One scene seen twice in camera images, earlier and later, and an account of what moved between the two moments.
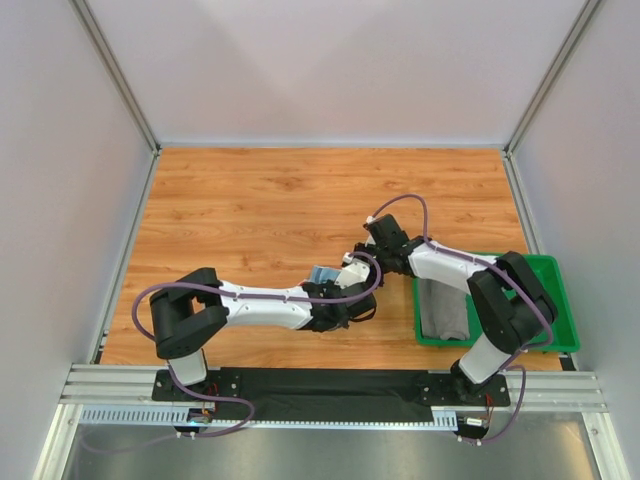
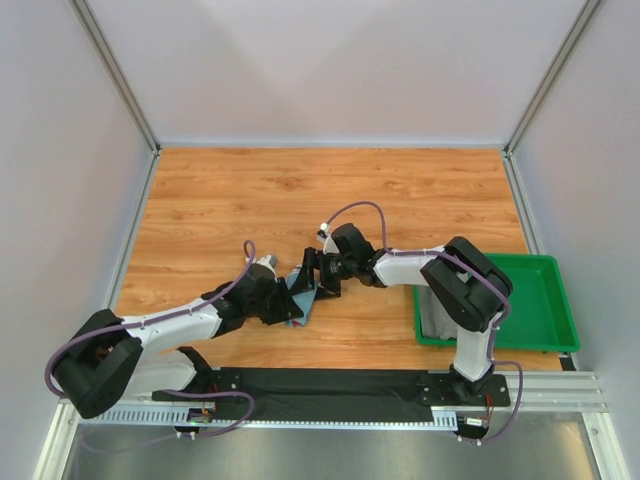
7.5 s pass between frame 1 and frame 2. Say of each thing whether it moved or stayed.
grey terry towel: stayed
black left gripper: moved
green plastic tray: stayed
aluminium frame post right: stayed
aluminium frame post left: stayed
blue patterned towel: moved
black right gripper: moved
